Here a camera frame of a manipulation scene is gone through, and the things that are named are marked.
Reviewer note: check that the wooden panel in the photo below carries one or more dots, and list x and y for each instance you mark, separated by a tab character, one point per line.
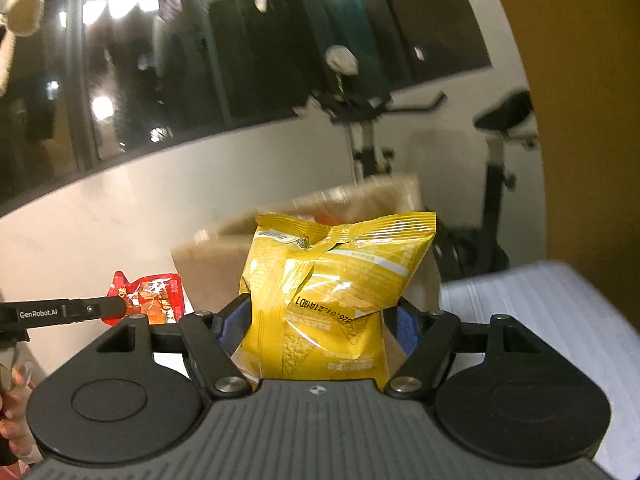
575	110

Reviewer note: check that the red snack packet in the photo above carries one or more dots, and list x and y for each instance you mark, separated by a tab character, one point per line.
150	295

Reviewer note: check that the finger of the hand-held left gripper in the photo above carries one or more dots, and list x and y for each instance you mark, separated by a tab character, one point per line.
75	310

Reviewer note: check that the cream hanging cloth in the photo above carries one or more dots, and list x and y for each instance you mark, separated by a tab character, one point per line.
25	10

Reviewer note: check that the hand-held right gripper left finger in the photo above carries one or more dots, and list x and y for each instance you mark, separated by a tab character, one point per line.
235	325

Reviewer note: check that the yellow chips bag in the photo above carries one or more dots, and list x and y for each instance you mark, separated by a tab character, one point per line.
325	300

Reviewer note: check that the light checked blanket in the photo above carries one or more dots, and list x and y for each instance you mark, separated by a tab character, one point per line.
550	300

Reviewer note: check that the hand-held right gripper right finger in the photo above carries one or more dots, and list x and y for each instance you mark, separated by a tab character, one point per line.
407	330

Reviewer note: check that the person's left hand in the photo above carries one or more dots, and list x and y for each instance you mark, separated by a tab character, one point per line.
15	410

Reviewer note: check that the black exercise bike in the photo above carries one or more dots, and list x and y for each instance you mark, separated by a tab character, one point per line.
492	200

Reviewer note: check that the white hanging plastic bag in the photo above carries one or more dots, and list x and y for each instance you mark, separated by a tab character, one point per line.
342	58

